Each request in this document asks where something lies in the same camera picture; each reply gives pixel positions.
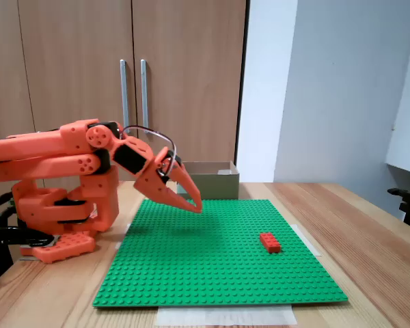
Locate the open cardboard box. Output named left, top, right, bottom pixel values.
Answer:
left=175, top=160, right=241, bottom=201

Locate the green lego baseplate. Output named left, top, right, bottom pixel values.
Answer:
left=92, top=198, right=349, bottom=309

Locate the red lego block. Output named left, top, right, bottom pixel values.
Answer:
left=259, top=232, right=282, bottom=254

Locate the small masking tape strip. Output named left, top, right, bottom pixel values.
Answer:
left=114, top=222, right=132, bottom=251

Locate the wooden cabinet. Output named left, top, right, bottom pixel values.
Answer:
left=0, top=0, right=250, bottom=182

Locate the long masking tape strip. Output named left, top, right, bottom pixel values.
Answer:
left=156, top=305, right=298, bottom=327

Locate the short masking tape strip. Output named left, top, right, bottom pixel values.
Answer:
left=292, top=223, right=322, bottom=258

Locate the black table clamp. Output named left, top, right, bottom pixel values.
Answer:
left=0, top=226, right=57, bottom=288

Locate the thin servo cable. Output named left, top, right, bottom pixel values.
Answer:
left=120, top=124, right=178, bottom=178

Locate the silver cabinet door handle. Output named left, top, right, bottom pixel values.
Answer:
left=119, top=59, right=131, bottom=129
left=139, top=59, right=150, bottom=130

